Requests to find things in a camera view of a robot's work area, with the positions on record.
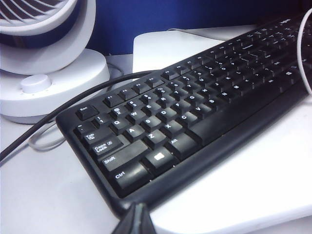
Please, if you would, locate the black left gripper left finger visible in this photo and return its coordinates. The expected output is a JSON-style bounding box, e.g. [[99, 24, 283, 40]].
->
[[113, 203, 138, 234]]

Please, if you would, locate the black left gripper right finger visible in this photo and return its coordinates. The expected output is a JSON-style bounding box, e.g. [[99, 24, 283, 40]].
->
[[136, 203, 157, 234]]

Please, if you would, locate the white raised desk platform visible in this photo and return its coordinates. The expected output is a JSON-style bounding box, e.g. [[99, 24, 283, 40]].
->
[[133, 24, 312, 234]]

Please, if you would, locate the black computer keyboard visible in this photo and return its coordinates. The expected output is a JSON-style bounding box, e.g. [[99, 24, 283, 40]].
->
[[55, 9, 312, 219]]

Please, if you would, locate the white desk fan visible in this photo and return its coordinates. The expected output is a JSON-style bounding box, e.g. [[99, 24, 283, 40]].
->
[[0, 0, 110, 124]]

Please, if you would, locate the black HDMI cable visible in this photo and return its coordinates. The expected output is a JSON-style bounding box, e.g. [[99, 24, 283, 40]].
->
[[0, 70, 161, 164]]

